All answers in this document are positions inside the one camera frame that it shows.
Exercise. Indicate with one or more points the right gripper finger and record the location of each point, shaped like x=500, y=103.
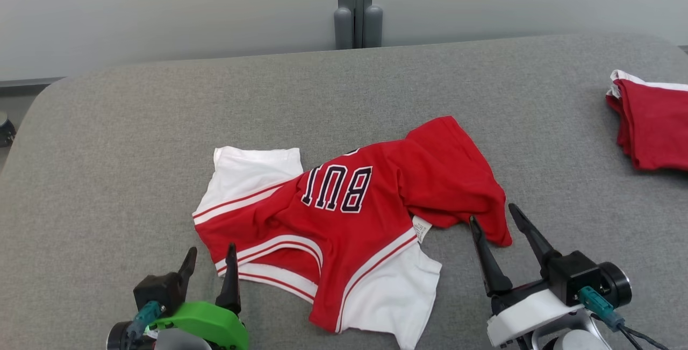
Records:
x=532, y=234
x=492, y=264

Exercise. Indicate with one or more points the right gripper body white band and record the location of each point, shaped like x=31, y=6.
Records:
x=527, y=315

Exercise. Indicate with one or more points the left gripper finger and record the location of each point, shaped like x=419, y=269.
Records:
x=187, y=266
x=231, y=285

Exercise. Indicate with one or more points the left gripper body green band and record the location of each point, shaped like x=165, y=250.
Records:
x=209, y=320

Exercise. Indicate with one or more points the red white basketball jersey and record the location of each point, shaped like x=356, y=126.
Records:
x=376, y=215

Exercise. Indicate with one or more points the red mesh shorts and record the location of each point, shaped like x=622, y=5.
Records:
x=656, y=124

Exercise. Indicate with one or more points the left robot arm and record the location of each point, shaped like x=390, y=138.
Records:
x=177, y=342

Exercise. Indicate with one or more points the black caster wheel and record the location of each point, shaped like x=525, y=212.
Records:
x=6, y=129

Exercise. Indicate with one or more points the grey metal partition post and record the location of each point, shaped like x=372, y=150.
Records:
x=357, y=6

